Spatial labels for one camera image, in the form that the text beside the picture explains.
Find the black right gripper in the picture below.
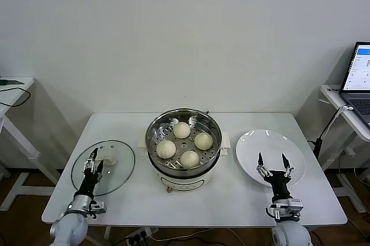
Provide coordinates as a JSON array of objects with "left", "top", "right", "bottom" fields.
[{"left": 256, "top": 151, "right": 294, "bottom": 199}]

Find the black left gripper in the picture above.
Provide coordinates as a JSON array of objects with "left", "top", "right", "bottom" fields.
[{"left": 76, "top": 147, "right": 105, "bottom": 197}]

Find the round glass pot lid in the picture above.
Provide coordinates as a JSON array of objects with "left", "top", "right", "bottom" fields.
[{"left": 71, "top": 140, "right": 136, "bottom": 197}]

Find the white steamed baozi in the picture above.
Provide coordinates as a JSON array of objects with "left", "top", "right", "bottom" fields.
[
  {"left": 173, "top": 121, "right": 191, "bottom": 139},
  {"left": 180, "top": 150, "right": 201, "bottom": 169},
  {"left": 156, "top": 139, "right": 177, "bottom": 159},
  {"left": 194, "top": 132, "right": 214, "bottom": 151}
]

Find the perforated steel steamer basket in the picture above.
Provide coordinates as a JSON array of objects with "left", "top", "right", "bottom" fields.
[{"left": 145, "top": 109, "right": 223, "bottom": 176}]

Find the white round plate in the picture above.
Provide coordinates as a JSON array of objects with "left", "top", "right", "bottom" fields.
[{"left": 235, "top": 129, "right": 306, "bottom": 189}]

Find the white floor power strip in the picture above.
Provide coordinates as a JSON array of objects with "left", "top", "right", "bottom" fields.
[{"left": 125, "top": 228, "right": 159, "bottom": 245}]

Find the white electric cooking pot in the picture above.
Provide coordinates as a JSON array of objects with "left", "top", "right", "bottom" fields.
[{"left": 137, "top": 130, "right": 231, "bottom": 194}]

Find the white side table with laptop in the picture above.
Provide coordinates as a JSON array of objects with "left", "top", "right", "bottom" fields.
[{"left": 319, "top": 84, "right": 370, "bottom": 213}]

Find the flat green black device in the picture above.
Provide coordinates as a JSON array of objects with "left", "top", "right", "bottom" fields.
[{"left": 0, "top": 78, "right": 25, "bottom": 86}]

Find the open grey laptop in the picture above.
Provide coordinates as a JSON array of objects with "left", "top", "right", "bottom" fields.
[{"left": 339, "top": 42, "right": 370, "bottom": 131}]

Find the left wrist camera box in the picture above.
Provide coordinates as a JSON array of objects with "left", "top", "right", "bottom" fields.
[{"left": 91, "top": 199, "right": 108, "bottom": 215}]

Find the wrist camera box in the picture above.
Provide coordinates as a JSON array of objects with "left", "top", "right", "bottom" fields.
[
  {"left": 91, "top": 199, "right": 108, "bottom": 215},
  {"left": 288, "top": 199, "right": 304, "bottom": 215}
]

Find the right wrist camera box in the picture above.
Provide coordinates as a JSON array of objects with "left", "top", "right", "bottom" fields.
[{"left": 288, "top": 199, "right": 304, "bottom": 215}]

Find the black stand with cable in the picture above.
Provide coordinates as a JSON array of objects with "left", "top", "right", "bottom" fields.
[{"left": 306, "top": 108, "right": 342, "bottom": 159}]

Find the thin black cable loop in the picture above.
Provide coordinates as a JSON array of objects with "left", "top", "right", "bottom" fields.
[{"left": 0, "top": 87, "right": 32, "bottom": 107}]

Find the white side table with cable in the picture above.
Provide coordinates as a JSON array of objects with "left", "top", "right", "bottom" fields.
[{"left": 0, "top": 77, "right": 61, "bottom": 212}]

